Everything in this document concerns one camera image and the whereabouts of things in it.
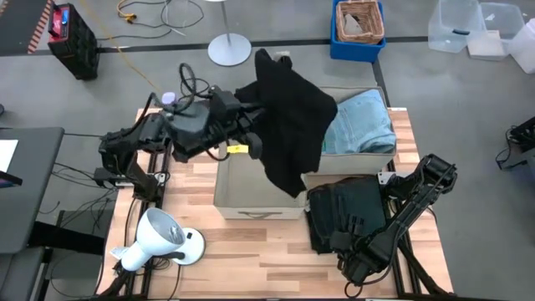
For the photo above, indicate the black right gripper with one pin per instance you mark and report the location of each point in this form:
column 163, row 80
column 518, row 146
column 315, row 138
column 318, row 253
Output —
column 349, row 246

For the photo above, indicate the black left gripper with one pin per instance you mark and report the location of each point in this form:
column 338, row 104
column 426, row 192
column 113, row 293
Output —
column 227, row 113

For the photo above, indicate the black garment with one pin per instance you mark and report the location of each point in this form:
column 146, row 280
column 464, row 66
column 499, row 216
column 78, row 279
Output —
column 292, row 125

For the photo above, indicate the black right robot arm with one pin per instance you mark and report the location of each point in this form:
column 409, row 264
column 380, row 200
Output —
column 409, row 205

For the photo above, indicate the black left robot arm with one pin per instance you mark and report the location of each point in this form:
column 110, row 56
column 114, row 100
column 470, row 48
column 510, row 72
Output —
column 192, row 125

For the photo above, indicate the yellow tag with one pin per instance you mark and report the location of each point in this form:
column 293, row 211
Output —
column 237, row 149

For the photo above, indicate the dark folded jeans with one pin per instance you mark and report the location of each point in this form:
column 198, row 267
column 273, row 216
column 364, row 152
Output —
column 347, row 196

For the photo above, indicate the grey round floor stand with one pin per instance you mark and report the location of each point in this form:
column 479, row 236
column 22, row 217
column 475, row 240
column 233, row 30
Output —
column 229, row 49

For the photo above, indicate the small purple cap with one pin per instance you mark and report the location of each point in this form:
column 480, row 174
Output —
column 169, row 98

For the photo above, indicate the light blue jeans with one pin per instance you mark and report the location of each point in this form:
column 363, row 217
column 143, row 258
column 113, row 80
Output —
column 363, row 125

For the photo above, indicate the blue plastic crate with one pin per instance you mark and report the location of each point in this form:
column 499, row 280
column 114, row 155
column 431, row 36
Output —
column 355, row 52

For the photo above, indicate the grey item in basket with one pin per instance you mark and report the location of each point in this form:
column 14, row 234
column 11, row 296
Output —
column 353, row 25

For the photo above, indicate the white desk lamp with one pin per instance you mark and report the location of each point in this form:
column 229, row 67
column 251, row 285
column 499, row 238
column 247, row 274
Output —
column 154, row 238

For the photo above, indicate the brown wicker basket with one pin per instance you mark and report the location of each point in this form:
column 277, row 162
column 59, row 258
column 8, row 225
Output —
column 372, row 25

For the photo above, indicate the black and red box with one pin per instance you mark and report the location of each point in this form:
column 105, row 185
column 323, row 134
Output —
column 75, row 42

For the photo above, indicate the clear plastic container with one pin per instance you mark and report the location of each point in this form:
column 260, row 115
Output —
column 453, row 25
column 524, row 50
column 497, row 37

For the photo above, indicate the black desk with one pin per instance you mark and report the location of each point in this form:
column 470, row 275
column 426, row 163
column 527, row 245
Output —
column 29, row 196

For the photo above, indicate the white paper sheet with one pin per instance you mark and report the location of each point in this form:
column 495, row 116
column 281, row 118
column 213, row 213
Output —
column 6, row 154

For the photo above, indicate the black orange-striped floor mat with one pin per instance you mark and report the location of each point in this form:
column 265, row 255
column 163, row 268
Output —
column 21, row 23

